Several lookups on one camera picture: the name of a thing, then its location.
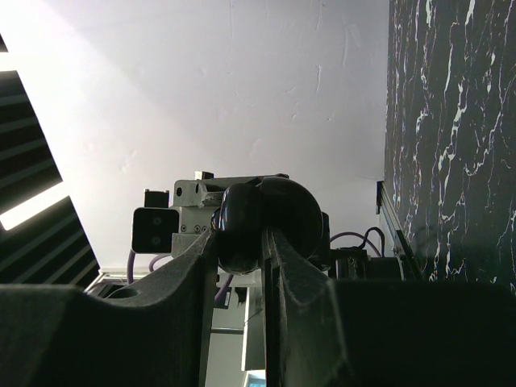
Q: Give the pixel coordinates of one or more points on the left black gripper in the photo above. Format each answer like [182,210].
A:
[196,200]

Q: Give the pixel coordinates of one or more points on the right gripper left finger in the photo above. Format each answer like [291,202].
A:
[154,332]

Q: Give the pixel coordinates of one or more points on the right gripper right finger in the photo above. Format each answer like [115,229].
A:
[333,332]

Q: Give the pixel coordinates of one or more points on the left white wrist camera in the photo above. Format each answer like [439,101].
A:
[153,229]

